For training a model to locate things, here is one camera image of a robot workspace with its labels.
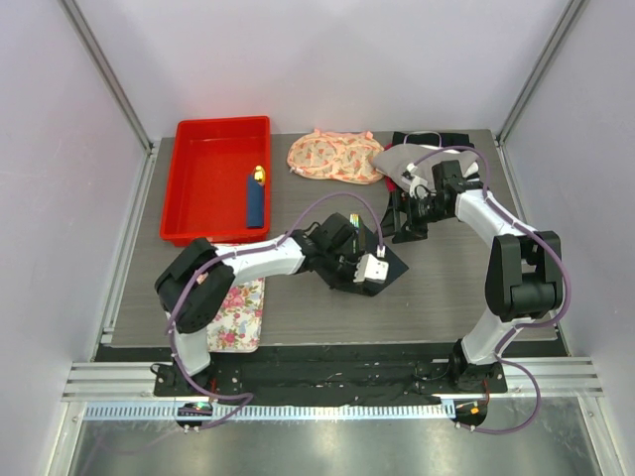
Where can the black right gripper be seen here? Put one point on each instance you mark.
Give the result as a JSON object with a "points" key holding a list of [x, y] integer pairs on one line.
{"points": [[412, 230]]}

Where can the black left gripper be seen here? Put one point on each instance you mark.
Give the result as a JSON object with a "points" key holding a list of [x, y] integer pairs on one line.
{"points": [[334, 282]]}

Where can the dark navy paper napkin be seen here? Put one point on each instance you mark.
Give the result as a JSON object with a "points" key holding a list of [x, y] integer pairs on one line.
{"points": [[392, 268]]}

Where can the iridescent rainbow fork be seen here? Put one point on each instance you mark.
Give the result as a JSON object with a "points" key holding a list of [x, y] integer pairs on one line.
{"points": [[354, 219]]}

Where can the dark metal knife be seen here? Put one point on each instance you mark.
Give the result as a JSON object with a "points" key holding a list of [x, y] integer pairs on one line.
{"points": [[364, 238]]}

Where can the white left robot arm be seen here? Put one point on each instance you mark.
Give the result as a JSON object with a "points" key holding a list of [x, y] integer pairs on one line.
{"points": [[193, 288]]}

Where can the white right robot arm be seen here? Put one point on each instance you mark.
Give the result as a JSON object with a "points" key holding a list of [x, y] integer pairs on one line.
{"points": [[524, 279]]}

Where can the grey cloth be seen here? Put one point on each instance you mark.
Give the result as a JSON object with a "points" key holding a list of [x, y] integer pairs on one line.
{"points": [[393, 162]]}

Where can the orange patterned cloth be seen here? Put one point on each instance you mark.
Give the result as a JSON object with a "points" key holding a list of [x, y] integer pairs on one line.
{"points": [[346, 157]]}

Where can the white cloth with print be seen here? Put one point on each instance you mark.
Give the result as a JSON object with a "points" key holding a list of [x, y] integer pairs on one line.
{"points": [[472, 177]]}

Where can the black cloth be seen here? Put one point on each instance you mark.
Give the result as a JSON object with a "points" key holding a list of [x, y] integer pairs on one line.
{"points": [[432, 140]]}

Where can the floral rectangular tray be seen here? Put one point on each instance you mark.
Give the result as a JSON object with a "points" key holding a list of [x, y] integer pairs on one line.
{"points": [[237, 325]]}

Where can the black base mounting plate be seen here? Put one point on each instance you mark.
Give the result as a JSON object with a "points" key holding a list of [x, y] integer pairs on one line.
{"points": [[394, 374]]}

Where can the red plastic bin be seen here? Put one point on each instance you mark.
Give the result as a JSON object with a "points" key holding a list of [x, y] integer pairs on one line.
{"points": [[207, 186]]}

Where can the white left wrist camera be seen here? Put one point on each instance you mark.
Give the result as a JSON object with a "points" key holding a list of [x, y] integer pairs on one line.
{"points": [[372, 268]]}

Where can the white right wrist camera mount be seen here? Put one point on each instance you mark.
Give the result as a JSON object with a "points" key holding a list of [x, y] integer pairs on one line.
{"points": [[415, 185]]}

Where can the white slotted cable duct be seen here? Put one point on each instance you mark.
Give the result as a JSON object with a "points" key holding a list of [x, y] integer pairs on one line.
{"points": [[183, 411]]}

